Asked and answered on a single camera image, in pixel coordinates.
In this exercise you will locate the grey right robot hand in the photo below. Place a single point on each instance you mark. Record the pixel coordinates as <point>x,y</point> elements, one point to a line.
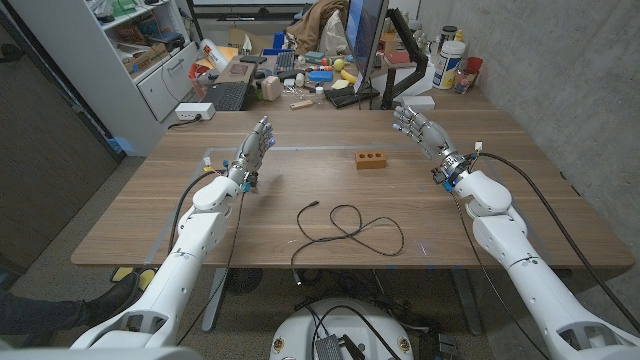
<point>434,137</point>

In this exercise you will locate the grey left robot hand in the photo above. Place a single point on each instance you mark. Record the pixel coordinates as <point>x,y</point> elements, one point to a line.
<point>249,154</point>

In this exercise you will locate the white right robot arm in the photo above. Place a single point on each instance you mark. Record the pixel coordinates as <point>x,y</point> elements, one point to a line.
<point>525,270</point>

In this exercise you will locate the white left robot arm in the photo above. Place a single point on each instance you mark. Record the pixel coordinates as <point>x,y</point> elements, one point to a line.
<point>190,250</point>

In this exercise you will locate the orange brick block with holes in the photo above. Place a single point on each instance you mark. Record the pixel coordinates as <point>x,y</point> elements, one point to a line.
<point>371,161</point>

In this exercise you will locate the small wooden block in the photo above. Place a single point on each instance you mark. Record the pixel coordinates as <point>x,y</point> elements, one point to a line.
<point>301,104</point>

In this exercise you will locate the white flat box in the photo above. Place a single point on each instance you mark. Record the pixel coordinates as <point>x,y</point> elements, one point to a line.
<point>420,101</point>

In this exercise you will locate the beige speaker box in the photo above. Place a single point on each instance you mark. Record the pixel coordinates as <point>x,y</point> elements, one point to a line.
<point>271,88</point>

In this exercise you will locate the white power strip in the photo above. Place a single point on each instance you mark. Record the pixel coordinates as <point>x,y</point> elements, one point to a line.
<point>192,111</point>

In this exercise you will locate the white wipes canister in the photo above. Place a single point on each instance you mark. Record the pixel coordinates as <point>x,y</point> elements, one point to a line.
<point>447,65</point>

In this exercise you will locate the red cup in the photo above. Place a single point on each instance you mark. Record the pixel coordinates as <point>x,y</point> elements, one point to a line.
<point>474,65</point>

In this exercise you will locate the black notebook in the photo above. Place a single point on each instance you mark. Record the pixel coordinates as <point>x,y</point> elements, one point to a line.
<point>350,96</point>

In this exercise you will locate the dark keyboard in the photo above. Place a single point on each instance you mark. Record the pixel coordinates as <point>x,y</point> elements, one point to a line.
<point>284,63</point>

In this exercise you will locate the yellow banana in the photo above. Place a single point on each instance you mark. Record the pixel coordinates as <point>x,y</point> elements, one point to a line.
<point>348,76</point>

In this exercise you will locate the blue plastic box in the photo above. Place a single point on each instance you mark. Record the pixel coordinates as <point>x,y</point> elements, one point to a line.
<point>320,76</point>

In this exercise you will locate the yellow ball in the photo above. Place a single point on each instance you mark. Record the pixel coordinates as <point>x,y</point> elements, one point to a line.
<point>339,64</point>

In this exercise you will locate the computer monitor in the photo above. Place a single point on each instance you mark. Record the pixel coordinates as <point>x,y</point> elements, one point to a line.
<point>367,35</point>

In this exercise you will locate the black round floor fan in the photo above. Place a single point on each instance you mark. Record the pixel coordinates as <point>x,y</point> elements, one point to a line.
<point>243,281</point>

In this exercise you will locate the white shelf cabinet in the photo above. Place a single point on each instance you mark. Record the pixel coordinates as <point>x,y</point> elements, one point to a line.
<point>100,75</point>

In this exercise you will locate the yellow floor pad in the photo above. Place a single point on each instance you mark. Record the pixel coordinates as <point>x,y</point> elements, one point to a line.
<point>120,273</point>

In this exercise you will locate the white robot torso base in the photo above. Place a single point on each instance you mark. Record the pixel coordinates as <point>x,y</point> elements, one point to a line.
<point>300,330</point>

